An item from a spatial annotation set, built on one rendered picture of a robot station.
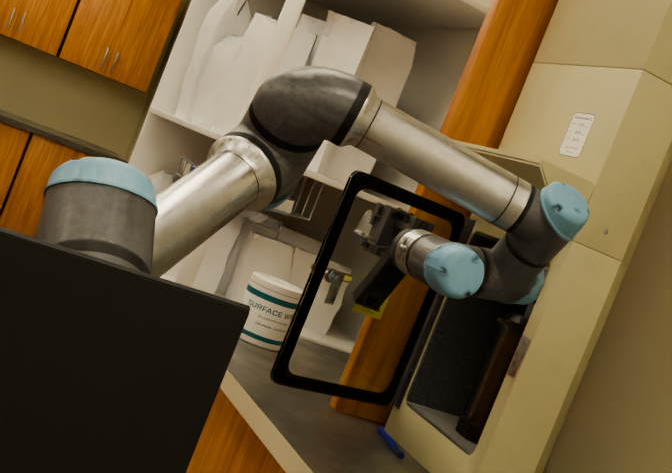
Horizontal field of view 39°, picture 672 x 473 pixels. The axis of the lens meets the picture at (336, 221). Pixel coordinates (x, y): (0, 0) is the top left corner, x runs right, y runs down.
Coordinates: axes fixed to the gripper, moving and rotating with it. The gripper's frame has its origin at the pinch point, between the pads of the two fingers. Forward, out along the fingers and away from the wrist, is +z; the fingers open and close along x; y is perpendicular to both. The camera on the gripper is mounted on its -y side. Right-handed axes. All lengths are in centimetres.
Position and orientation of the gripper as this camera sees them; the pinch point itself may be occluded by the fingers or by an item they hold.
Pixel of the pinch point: (358, 238)
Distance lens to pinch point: 167.6
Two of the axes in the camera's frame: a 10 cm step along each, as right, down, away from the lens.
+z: -3.7, -1.9, 9.1
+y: 3.7, -9.3, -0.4
